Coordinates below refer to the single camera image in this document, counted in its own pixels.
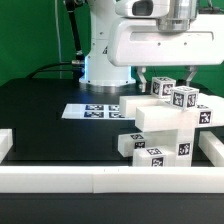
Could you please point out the white sheet with tags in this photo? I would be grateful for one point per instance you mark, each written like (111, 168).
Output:
(92, 111)

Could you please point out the white left fence bar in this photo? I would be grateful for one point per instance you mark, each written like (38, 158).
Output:
(6, 142)

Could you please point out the white chair back frame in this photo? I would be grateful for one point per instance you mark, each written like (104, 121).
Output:
(153, 114)

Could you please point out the white right fence bar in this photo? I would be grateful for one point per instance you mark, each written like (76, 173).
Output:
(212, 147)

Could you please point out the white chair seat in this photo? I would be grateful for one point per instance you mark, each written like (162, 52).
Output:
(180, 141)

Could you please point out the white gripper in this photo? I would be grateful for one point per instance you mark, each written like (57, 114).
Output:
(138, 42)

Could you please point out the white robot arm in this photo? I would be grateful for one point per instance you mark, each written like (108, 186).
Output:
(100, 72)

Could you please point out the white tagged cube nut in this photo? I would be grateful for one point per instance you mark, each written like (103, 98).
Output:
(161, 86)
(184, 97)

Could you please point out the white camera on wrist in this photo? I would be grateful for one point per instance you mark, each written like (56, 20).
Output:
(142, 8)

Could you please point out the white fence bar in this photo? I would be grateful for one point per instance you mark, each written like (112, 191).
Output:
(212, 147)
(52, 179)
(6, 142)

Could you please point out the white front fence bar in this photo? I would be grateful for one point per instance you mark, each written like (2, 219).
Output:
(52, 179)

